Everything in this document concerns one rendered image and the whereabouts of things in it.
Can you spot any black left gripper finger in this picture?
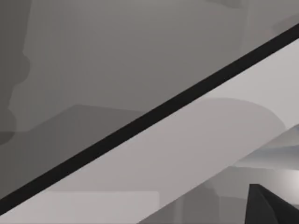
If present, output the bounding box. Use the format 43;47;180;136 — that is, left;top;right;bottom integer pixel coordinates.
244;183;299;224

